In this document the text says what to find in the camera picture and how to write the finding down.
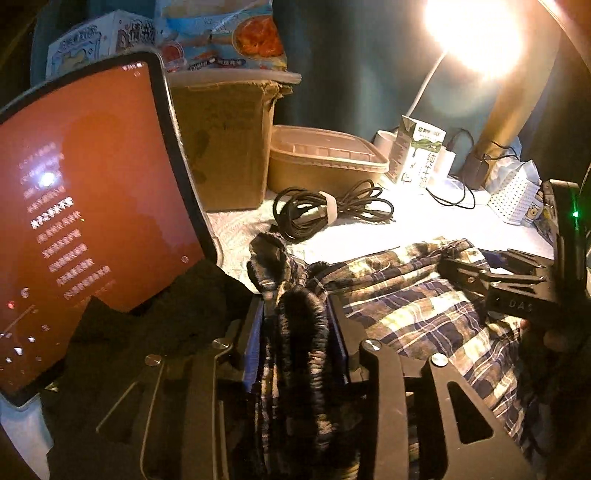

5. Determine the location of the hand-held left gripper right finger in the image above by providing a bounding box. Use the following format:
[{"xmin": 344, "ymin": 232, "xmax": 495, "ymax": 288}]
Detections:
[{"xmin": 325, "ymin": 295, "xmax": 539, "ymax": 480}]

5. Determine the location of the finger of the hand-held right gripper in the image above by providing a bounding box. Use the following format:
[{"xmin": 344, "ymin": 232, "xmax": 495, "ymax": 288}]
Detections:
[
  {"xmin": 436, "ymin": 256, "xmax": 546, "ymax": 298},
  {"xmin": 480, "ymin": 248, "xmax": 551, "ymax": 278}
]

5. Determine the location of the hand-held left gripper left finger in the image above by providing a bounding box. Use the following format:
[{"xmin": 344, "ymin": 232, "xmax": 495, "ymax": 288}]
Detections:
[{"xmin": 95, "ymin": 295, "xmax": 266, "ymax": 480}]

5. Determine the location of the plaid flannel shirt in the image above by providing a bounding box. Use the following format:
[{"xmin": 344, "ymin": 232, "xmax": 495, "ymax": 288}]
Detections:
[{"xmin": 247, "ymin": 231, "xmax": 555, "ymax": 480}]

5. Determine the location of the person's right hand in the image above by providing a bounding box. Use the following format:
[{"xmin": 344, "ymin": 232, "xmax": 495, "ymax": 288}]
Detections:
[{"xmin": 519, "ymin": 318, "xmax": 591, "ymax": 372}]

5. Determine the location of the white cartoon mug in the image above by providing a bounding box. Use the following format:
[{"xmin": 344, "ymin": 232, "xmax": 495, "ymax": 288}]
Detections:
[{"xmin": 522, "ymin": 191, "xmax": 549, "ymax": 229}]

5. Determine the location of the white perforated basket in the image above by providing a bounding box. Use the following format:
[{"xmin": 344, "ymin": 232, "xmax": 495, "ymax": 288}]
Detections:
[{"xmin": 487, "ymin": 159, "xmax": 543, "ymax": 226}]

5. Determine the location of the black cloth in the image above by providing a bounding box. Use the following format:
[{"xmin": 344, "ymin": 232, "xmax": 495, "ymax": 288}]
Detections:
[{"xmin": 44, "ymin": 263, "xmax": 259, "ymax": 480}]

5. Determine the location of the black power adapter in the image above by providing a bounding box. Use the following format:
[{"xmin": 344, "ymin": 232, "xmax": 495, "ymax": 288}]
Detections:
[{"xmin": 463, "ymin": 152, "xmax": 490, "ymax": 190}]

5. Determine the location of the white charger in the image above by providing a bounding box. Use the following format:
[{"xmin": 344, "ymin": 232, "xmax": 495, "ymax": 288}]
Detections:
[{"xmin": 436, "ymin": 145, "xmax": 455, "ymax": 176}]

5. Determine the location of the green white milk carton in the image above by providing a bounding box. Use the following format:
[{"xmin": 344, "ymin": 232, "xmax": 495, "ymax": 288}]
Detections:
[{"xmin": 387, "ymin": 114, "xmax": 448, "ymax": 185}]

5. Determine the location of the yellow curtain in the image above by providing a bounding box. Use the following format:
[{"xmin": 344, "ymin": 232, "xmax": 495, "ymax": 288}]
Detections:
[{"xmin": 471, "ymin": 0, "xmax": 561, "ymax": 158}]

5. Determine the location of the small white cup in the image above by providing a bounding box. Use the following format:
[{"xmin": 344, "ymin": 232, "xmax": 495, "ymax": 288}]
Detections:
[{"xmin": 373, "ymin": 130, "xmax": 399, "ymax": 162}]

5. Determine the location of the brown takeaway container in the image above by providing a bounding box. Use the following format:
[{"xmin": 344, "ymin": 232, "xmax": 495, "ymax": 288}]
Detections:
[{"xmin": 268, "ymin": 124, "xmax": 391, "ymax": 195}]

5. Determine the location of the cardboard box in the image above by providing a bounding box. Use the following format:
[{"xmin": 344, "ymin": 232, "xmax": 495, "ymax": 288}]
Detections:
[{"xmin": 168, "ymin": 74, "xmax": 296, "ymax": 213}]

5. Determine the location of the tablet with red screen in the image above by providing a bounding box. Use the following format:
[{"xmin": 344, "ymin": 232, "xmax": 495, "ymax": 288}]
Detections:
[{"xmin": 0, "ymin": 50, "xmax": 219, "ymax": 408}]

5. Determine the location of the white desk lamp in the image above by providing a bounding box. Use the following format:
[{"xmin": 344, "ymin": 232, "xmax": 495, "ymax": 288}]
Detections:
[{"xmin": 406, "ymin": 0, "xmax": 532, "ymax": 125}]

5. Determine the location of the printed snack bag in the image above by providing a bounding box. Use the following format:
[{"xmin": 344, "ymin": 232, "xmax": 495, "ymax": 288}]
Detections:
[{"xmin": 154, "ymin": 0, "xmax": 289, "ymax": 75}]

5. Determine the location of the printed blue white carton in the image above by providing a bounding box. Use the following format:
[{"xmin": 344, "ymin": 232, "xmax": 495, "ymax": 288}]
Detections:
[{"xmin": 46, "ymin": 10, "xmax": 160, "ymax": 81}]

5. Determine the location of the black charger cable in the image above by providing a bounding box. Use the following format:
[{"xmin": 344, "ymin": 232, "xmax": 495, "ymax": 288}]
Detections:
[{"xmin": 424, "ymin": 127, "xmax": 490, "ymax": 209}]

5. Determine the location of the coiled black cable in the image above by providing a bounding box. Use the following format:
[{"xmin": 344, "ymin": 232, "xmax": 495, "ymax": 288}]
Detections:
[{"xmin": 272, "ymin": 180, "xmax": 398, "ymax": 243}]

